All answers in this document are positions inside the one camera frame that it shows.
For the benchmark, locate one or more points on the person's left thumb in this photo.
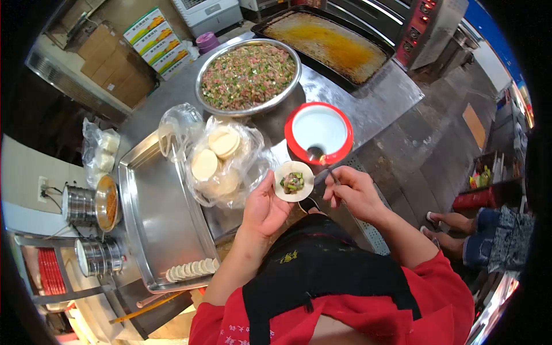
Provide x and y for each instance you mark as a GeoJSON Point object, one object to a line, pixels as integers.
{"type": "Point", "coordinates": [267, 183]}

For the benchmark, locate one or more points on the white air cooler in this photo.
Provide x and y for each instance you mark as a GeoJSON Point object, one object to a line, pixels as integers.
{"type": "Point", "coordinates": [209, 13]}

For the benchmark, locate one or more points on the long wooden chopsticks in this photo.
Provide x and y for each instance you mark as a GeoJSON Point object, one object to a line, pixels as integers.
{"type": "Point", "coordinates": [149, 307]}

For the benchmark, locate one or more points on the metal spoon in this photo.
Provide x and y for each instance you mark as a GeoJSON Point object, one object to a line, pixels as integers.
{"type": "Point", "coordinates": [316, 153]}

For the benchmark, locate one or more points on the plastic bag of dumpling wrappers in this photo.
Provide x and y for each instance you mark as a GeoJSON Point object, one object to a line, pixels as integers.
{"type": "Point", "coordinates": [224, 168]}

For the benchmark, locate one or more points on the red bowl with white inside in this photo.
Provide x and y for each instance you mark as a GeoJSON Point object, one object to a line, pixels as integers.
{"type": "Point", "coordinates": [321, 127]}

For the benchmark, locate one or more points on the steel pot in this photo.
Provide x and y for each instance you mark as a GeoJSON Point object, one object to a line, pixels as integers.
{"type": "Point", "coordinates": [100, 256]}
{"type": "Point", "coordinates": [79, 205]}

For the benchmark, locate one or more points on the steel oven with red panel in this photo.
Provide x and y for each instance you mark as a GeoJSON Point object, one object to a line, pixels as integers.
{"type": "Point", "coordinates": [414, 30]}

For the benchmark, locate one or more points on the person's body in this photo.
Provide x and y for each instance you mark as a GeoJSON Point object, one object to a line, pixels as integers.
{"type": "Point", "coordinates": [327, 280]}

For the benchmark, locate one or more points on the large steel bowl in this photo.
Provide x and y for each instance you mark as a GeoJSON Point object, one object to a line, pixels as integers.
{"type": "Point", "coordinates": [207, 101]}

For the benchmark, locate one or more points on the empty clear plastic bag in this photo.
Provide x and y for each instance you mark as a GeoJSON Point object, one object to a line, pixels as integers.
{"type": "Point", "coordinates": [179, 125]}

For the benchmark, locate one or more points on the large steel tray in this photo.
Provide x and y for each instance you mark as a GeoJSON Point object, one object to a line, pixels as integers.
{"type": "Point", "coordinates": [164, 215]}

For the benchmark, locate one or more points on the purple round container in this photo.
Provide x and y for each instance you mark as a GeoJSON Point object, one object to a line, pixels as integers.
{"type": "Point", "coordinates": [207, 42]}

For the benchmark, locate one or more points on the round dumpling wrapper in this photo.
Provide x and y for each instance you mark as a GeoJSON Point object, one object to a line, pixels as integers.
{"type": "Point", "coordinates": [302, 196]}

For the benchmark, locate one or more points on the white wall socket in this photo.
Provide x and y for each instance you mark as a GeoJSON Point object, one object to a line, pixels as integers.
{"type": "Point", "coordinates": [42, 189]}

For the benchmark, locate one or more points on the person's left hand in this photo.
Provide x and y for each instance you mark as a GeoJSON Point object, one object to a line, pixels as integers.
{"type": "Point", "coordinates": [263, 211]}

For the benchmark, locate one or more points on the black oily baking tray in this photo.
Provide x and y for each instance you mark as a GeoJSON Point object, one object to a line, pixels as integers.
{"type": "Point", "coordinates": [332, 45]}

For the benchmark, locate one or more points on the stack of green yellow cartons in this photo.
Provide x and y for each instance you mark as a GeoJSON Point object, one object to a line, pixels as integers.
{"type": "Point", "coordinates": [159, 43]}

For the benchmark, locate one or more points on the minced meat vegetable filling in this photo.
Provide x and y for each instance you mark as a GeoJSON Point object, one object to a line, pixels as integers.
{"type": "Point", "coordinates": [248, 75]}

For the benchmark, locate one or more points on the red crate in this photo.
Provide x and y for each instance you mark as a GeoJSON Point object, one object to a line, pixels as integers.
{"type": "Point", "coordinates": [472, 199]}

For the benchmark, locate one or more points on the person's right fingers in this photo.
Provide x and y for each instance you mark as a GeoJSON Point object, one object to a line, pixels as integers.
{"type": "Point", "coordinates": [340, 192]}

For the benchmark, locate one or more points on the lump of meat vegetable filling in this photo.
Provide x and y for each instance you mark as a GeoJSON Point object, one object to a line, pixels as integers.
{"type": "Point", "coordinates": [293, 182]}

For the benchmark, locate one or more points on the plastic bag of white dough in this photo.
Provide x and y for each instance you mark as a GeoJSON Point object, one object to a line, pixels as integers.
{"type": "Point", "coordinates": [101, 151]}

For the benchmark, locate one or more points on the person's right hand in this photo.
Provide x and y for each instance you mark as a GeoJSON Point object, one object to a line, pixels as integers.
{"type": "Point", "coordinates": [360, 194]}

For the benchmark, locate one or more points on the row of folded dumplings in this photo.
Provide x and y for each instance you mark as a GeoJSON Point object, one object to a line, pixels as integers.
{"type": "Point", "coordinates": [192, 269]}

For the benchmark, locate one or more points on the grey metal rack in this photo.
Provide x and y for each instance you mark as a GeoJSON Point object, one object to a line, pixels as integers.
{"type": "Point", "coordinates": [51, 271]}

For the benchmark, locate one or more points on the stack of brown cartons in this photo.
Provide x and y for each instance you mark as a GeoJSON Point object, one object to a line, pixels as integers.
{"type": "Point", "coordinates": [116, 64]}

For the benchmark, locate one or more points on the steel lid with copper inside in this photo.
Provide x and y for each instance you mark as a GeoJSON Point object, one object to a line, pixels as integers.
{"type": "Point", "coordinates": [108, 203]}

